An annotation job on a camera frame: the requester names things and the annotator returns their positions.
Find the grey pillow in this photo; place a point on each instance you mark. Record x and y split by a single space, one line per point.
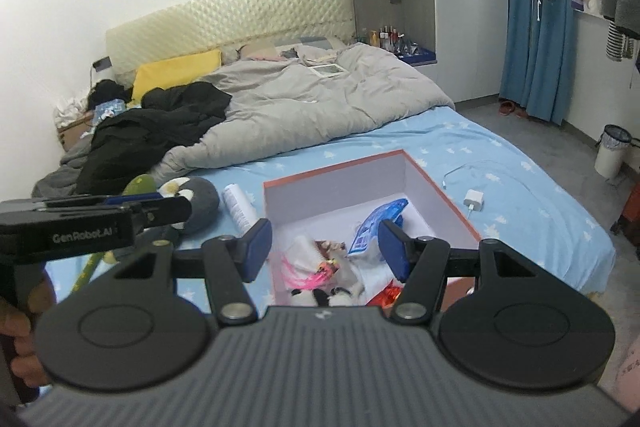
317 43

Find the green plush massage stick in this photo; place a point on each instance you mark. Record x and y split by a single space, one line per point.
140 184

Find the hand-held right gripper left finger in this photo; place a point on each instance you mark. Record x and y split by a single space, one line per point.
257 247

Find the yellow pillow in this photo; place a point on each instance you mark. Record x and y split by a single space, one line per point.
175 72

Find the pink cardboard box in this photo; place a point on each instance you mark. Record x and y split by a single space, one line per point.
350 187

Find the dark grey cloth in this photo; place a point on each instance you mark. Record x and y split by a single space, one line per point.
60 172

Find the blue curtain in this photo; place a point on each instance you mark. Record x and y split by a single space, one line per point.
540 57

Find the blue snack packet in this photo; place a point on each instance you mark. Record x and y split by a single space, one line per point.
375 222

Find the white crumpled cloth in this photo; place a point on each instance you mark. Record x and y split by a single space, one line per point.
72 109

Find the small black white plush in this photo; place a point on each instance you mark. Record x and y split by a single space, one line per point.
300 297

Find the black clothing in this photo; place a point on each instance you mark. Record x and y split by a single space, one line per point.
150 127

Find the red foil wrapper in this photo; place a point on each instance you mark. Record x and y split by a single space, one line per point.
387 297

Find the black bundled cloth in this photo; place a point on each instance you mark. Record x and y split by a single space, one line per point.
107 92

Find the white trash bin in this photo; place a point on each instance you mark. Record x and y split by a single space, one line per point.
610 157

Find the pink pillow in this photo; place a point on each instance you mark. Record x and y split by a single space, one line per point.
260 52

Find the black white striped cloth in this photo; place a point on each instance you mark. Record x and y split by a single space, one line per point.
619 42

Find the white spray can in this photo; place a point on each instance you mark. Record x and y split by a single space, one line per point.
237 207

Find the grey duvet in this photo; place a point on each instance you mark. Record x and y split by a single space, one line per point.
310 117

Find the white wardrobe cabinet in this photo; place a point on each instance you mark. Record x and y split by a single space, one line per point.
460 7

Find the pink feather toy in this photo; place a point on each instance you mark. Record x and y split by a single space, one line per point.
310 279

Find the white framed tablet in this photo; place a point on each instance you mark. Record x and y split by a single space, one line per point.
327 70

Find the white charger plug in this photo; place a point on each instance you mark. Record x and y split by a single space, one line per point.
475 199

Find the row of cosmetic bottles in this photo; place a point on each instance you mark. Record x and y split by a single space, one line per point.
387 38

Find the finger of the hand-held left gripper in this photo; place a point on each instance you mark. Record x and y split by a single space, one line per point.
132 198
167 209

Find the grey penguin plush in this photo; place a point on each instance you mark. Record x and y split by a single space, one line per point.
205 202

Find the person's left hand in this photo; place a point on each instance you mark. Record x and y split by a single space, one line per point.
20 347

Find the blue tray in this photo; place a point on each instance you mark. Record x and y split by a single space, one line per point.
420 54

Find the red slippers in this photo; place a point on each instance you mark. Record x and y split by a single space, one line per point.
510 108

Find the black wall adapter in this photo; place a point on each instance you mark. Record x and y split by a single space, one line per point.
101 64

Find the dark red case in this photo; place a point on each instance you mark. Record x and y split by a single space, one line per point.
631 212

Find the blue star bed sheet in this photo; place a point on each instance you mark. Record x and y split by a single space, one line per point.
525 232

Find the blue patterned packet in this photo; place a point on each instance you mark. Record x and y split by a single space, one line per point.
110 109

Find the person's pink printed clothing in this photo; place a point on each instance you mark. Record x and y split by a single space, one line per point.
630 372

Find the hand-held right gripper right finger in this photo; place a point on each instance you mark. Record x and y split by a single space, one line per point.
392 252

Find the cream quilted headboard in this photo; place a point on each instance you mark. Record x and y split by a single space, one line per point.
225 17

